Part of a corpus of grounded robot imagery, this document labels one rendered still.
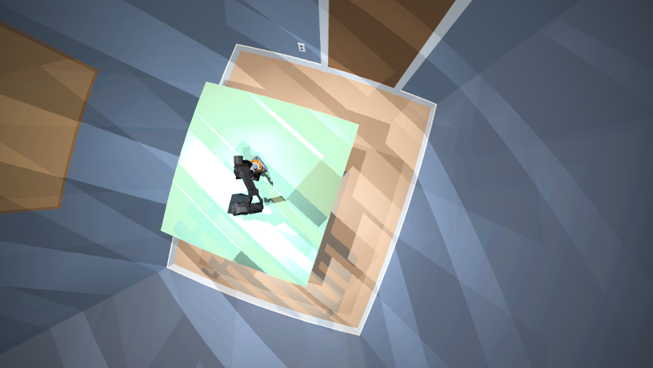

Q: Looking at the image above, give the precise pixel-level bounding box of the yellow and orange round plate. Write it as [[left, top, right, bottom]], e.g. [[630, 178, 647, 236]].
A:
[[250, 160, 262, 172]]

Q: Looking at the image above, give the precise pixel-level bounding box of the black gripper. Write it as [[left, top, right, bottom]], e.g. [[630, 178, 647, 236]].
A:
[[250, 170, 261, 181]]

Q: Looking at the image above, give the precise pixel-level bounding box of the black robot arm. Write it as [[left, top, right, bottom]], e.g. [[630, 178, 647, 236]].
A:
[[230, 155, 264, 217]]

